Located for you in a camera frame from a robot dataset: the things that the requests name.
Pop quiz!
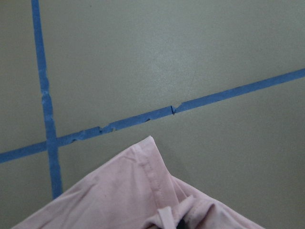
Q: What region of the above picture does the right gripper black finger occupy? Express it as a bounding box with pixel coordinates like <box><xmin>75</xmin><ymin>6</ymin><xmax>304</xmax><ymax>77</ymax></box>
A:
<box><xmin>178</xmin><ymin>219</ymin><xmax>187</xmax><ymax>229</ymax></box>

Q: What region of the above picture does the pink Snoopy t-shirt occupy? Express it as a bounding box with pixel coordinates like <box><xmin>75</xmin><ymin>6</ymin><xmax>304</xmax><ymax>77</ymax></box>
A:
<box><xmin>16</xmin><ymin>137</ymin><xmax>259</xmax><ymax>229</ymax></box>

